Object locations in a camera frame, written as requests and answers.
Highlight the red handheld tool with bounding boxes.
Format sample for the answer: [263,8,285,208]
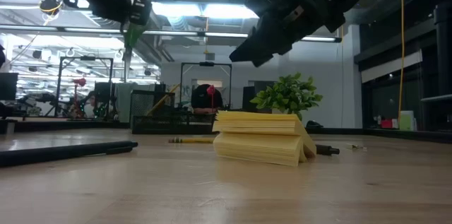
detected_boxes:
[206,84,218,110]

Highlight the small green potted plant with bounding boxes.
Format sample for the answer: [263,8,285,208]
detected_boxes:
[249,72,323,121]

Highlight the person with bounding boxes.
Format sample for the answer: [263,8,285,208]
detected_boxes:
[81,90,100,119]
[190,83,224,114]

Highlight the black background rig frame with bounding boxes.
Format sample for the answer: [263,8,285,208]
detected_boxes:
[56,55,114,117]
[179,61,233,112]

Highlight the black pen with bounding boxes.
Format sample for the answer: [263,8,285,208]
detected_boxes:
[0,140,139,168]
[315,143,340,157]

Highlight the light green box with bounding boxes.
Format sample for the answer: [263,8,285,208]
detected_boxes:
[400,110,417,132]

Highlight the black computer monitor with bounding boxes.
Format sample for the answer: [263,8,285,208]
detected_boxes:
[0,71,19,101]

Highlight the black mesh desk organizer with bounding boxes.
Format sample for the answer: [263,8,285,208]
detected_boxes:
[129,89,217,136]

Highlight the long LED light bar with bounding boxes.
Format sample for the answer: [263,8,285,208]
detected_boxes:
[0,24,343,44]

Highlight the yellow sticky note pad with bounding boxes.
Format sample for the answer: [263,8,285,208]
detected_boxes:
[213,110,318,167]

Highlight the black metal table frame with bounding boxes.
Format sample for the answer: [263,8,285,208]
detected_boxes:
[0,117,452,143]

